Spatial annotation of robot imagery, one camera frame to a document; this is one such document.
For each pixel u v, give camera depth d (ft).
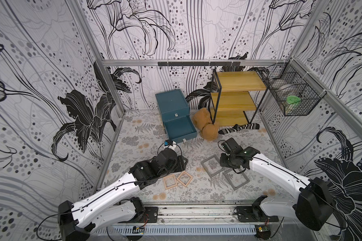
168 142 2.14
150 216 2.40
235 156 2.03
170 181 2.76
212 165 2.96
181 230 2.51
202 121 3.30
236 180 2.76
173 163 1.76
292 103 2.35
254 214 2.16
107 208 1.41
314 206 1.29
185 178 2.80
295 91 2.57
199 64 2.97
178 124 3.16
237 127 3.49
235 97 3.43
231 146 2.09
